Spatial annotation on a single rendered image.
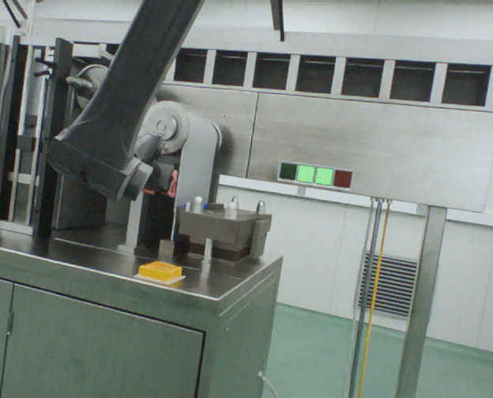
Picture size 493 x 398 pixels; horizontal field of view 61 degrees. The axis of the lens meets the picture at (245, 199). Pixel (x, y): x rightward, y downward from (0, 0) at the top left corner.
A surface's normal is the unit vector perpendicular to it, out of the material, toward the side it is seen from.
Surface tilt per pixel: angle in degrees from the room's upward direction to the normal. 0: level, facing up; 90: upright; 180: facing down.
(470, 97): 90
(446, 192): 90
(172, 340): 90
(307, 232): 90
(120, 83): 99
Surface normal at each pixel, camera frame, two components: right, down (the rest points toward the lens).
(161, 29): 0.11, 0.23
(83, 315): -0.29, 0.01
